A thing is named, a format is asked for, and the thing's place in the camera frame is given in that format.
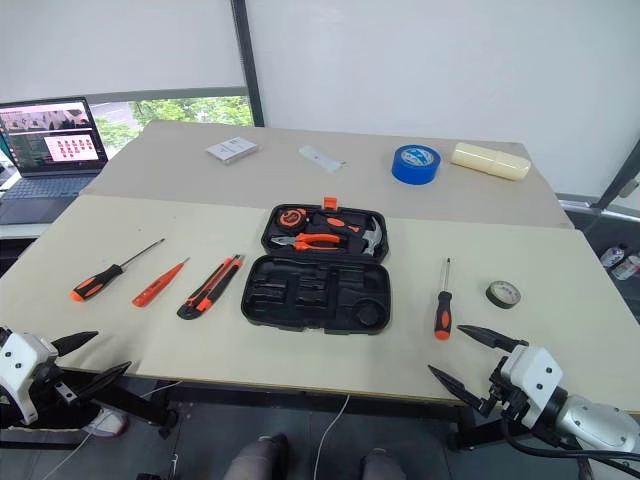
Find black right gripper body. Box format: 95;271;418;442
487;356;532;425

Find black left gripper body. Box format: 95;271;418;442
28;360;80;406

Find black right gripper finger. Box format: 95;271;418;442
427;364;492;417
456;324;530;354

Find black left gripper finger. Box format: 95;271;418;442
73;361;133;402
51;330;100;358

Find black electrical tape roll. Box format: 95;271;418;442
485;280;522;310

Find Phillips orange-black screwdriver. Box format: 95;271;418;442
433;257;454;341

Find long slotted orange-black screwdriver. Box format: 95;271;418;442
70;238;166;303

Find orange voltage tester pen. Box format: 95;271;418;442
131;257;191;309

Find orange black utility knife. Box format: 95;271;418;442
176;253;246;321

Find black tool case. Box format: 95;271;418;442
240;196;394;337

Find white pink shoe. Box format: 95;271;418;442
82;407;130;437

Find clear plastic bottle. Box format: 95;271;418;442
610;253;640;281
599;243;628;269

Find cream cylindrical case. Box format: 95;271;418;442
449;141;532;183

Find blue tape roll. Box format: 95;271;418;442
390;144;441;186

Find open laptop computer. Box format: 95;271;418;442
0;96;110;226

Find black slanted pole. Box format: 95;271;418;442
593;148;640;212

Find orange black tape measure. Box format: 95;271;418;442
276;207;309;230

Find clear plastic packet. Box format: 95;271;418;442
298;144;349;175

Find small white card box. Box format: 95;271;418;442
205;136;260;164

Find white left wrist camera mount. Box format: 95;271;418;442
0;327;60;426

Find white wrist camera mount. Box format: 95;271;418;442
0;327;60;426
499;344;564;416

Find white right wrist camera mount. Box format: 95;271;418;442
499;344;564;416

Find thin white cable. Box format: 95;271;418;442
314;393;352;480

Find black table frame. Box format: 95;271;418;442
57;368;509;452

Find orange handled pliers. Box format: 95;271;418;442
271;232;349;253

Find black window frame post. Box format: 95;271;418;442
230;0;266;129

